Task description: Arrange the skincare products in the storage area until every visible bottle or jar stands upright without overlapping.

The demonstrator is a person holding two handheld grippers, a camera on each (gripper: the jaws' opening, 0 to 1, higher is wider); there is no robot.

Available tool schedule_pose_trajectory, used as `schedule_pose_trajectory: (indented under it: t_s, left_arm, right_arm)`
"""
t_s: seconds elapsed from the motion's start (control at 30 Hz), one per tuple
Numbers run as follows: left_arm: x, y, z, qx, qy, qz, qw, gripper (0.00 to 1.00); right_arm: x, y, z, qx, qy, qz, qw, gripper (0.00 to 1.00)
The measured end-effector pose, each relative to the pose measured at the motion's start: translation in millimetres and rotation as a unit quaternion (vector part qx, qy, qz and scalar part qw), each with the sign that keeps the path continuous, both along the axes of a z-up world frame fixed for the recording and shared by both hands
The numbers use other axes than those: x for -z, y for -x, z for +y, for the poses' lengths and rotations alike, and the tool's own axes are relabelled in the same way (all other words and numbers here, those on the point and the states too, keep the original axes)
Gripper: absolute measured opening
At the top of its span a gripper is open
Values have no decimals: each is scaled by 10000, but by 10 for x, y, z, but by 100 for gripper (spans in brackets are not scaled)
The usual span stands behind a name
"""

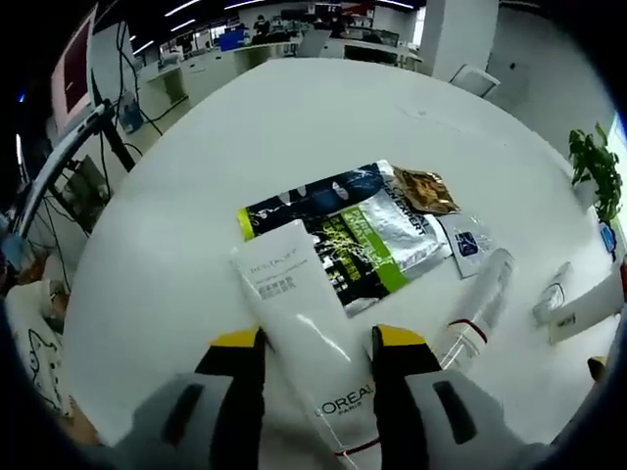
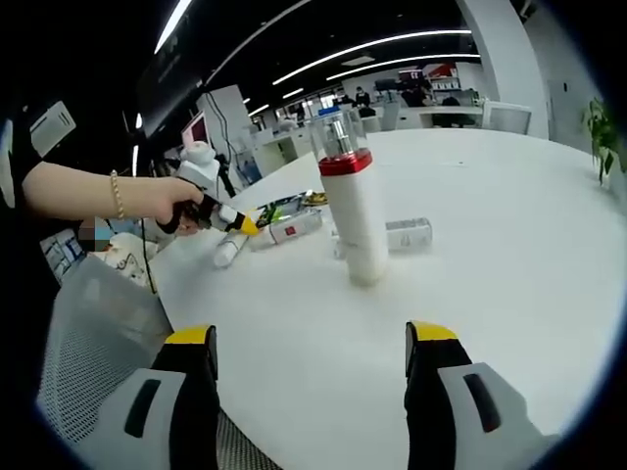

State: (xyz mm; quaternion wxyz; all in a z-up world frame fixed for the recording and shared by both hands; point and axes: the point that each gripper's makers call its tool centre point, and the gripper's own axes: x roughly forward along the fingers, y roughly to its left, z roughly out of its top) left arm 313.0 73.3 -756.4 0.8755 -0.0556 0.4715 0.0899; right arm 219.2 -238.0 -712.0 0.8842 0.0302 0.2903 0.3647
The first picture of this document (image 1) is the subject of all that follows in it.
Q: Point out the white skincare bottle red collar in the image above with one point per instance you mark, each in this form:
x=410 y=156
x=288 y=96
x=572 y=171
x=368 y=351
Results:
x=583 y=308

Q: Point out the gold foil sachet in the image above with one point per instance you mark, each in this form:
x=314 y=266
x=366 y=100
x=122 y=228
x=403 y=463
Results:
x=426 y=191

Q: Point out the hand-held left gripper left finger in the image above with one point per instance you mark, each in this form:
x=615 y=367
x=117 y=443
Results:
x=161 y=426

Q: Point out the white counter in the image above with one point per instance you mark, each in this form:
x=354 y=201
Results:
x=206 y=68

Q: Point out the computer monitor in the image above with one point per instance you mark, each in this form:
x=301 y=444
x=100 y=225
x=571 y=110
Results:
x=73 y=73

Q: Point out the blue packet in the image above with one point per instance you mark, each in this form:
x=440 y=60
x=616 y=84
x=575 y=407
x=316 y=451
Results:
x=607 y=237

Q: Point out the green black foil sachet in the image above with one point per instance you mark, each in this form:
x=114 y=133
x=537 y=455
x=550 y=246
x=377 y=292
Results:
x=372 y=230

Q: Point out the potted green plant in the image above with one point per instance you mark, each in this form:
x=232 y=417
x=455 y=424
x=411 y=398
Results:
x=597 y=161

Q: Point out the large white skincare tube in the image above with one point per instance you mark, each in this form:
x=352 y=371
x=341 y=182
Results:
x=294 y=303

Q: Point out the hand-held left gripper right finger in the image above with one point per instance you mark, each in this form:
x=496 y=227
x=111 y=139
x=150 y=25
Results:
x=441 y=426

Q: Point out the white sachet blue label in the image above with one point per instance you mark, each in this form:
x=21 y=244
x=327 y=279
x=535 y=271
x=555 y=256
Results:
x=465 y=245

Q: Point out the blue screen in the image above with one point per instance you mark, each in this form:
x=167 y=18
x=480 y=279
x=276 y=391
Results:
x=234 y=40

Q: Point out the skincare bottle red square label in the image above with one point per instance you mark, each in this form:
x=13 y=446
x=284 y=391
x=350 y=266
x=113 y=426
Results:
x=553 y=294

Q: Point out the black monitor stand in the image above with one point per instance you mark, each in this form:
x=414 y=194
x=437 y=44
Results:
x=115 y=132

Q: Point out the white chair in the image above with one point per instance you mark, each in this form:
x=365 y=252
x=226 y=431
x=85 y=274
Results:
x=472 y=78

